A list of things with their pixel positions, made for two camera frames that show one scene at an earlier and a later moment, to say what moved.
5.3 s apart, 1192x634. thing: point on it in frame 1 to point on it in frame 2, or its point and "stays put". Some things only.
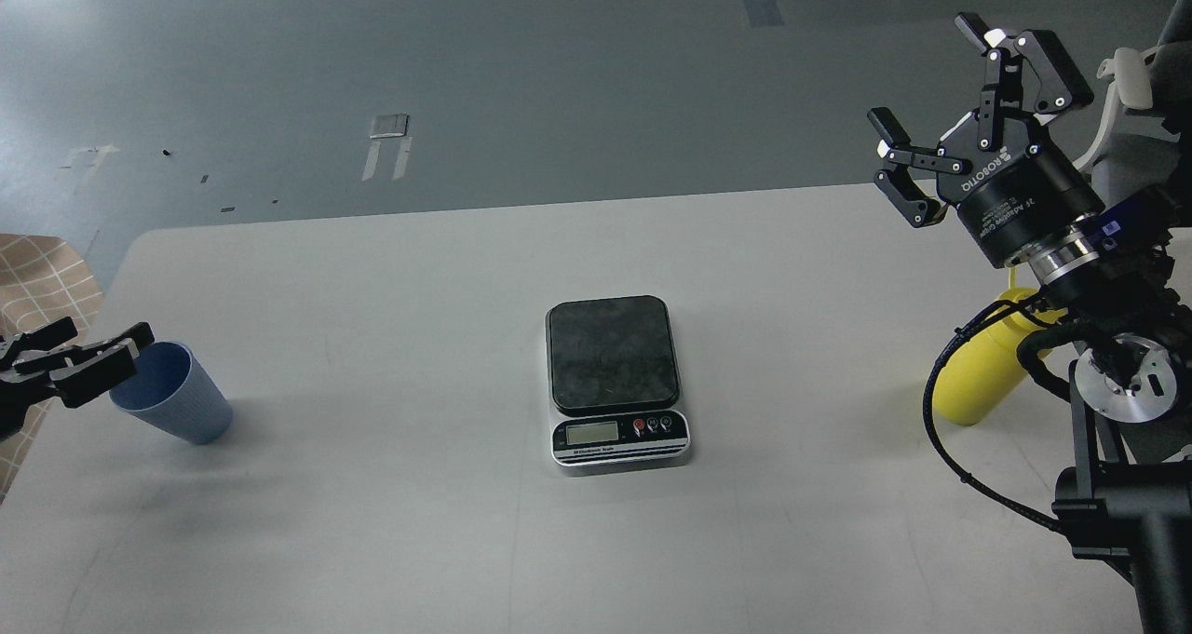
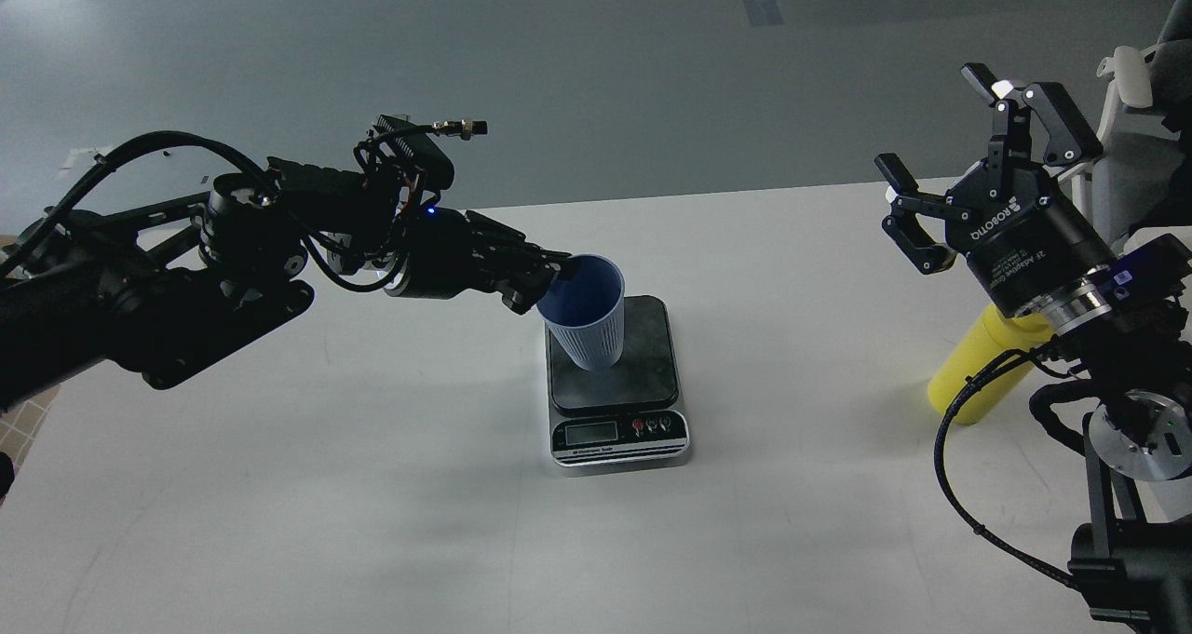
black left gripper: [86, 372] to [447, 253]
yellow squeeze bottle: [983, 363] stays put
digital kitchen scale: [615, 387] stays put
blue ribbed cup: [171, 392] to [584, 305]
